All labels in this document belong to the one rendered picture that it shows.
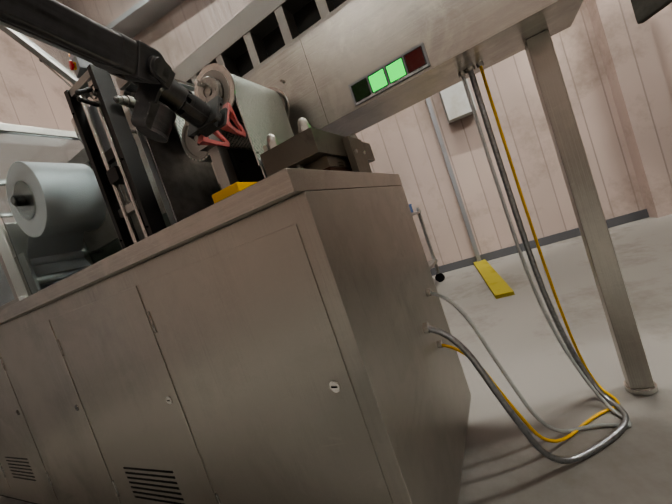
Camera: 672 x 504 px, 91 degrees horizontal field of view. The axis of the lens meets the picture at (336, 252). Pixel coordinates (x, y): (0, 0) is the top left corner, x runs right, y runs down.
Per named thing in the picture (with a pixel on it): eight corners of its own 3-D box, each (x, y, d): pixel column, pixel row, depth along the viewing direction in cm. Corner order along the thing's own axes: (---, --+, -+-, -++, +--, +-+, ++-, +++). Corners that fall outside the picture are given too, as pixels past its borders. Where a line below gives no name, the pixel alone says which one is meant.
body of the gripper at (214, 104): (223, 122, 72) (193, 100, 66) (194, 141, 77) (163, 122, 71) (225, 99, 74) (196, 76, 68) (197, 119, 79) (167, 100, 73)
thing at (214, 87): (207, 112, 89) (193, 90, 90) (212, 113, 91) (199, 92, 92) (222, 92, 86) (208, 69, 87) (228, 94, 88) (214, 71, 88)
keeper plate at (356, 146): (354, 177, 91) (341, 138, 90) (367, 177, 100) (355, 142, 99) (362, 173, 90) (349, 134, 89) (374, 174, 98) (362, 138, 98)
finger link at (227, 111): (251, 142, 78) (218, 119, 70) (231, 154, 81) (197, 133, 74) (252, 120, 80) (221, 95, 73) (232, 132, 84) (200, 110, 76)
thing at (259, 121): (258, 165, 89) (235, 99, 88) (303, 168, 109) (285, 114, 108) (259, 164, 88) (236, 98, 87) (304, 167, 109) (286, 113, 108)
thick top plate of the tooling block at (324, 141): (267, 177, 84) (259, 154, 83) (335, 178, 119) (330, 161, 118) (318, 151, 76) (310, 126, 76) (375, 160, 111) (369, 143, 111)
